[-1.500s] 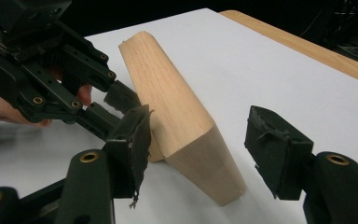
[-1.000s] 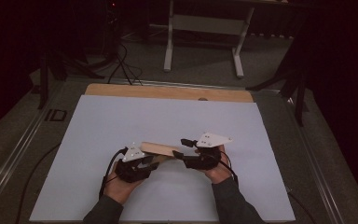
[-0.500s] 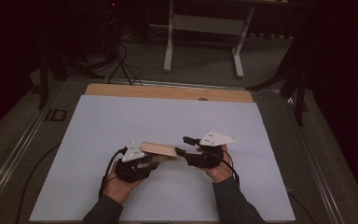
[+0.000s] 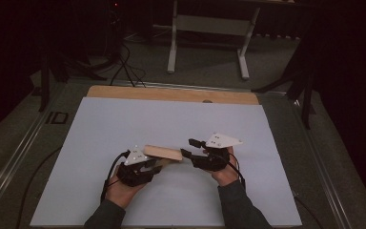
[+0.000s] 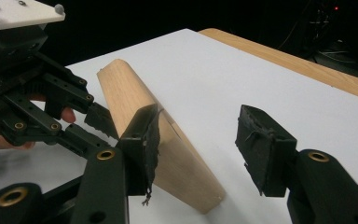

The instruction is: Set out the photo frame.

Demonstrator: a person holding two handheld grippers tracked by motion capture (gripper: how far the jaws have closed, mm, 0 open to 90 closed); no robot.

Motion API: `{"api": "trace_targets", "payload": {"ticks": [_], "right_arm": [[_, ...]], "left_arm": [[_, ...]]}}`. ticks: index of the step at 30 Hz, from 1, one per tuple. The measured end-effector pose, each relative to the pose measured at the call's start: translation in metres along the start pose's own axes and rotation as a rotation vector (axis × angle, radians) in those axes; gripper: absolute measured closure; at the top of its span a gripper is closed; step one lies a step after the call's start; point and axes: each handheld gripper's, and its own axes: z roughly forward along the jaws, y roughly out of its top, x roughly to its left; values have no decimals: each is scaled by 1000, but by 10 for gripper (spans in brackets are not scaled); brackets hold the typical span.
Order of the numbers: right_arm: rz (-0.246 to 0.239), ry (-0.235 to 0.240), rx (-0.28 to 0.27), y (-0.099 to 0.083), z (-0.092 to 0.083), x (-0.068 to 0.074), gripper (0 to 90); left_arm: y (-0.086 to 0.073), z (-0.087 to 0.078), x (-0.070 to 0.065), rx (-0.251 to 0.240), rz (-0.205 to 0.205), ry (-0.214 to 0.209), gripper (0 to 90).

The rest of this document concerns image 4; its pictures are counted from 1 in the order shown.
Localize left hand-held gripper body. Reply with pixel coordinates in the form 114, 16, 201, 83
117, 145, 157, 188

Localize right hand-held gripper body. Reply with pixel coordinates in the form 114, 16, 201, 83
192, 132, 244, 173

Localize light wooden block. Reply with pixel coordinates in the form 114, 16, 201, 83
143, 144, 184, 162

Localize person's right hand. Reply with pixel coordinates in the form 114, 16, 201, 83
208, 146, 240, 188

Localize person's left hand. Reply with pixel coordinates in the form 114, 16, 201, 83
105, 166, 147, 210

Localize white table cover sheet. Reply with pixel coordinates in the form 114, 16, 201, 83
30, 96, 303, 228

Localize wooden table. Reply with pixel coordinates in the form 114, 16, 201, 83
86, 85, 260, 106

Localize black floor socket box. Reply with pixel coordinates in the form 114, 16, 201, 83
45, 111, 70, 125

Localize black metal stand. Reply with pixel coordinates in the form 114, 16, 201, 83
252, 28, 319, 130

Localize dark equipment with red light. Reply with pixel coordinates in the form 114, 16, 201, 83
107, 0, 124, 63

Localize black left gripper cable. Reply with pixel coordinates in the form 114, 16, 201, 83
99, 150, 132, 204

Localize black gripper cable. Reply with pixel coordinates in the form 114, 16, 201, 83
228, 153, 247, 191
99, 150, 132, 204

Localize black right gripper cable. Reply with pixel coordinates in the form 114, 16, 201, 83
228, 153, 247, 191

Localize metal floor rail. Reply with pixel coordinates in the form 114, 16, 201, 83
108, 79, 296, 95
0, 104, 56, 219
290, 96, 355, 229

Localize black floor cable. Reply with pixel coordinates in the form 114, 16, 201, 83
14, 145, 63, 229
293, 194, 326, 229

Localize black floor cables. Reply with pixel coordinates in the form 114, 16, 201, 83
109, 41, 148, 89

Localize white metal stand frame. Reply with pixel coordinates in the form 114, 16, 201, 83
166, 0, 261, 81

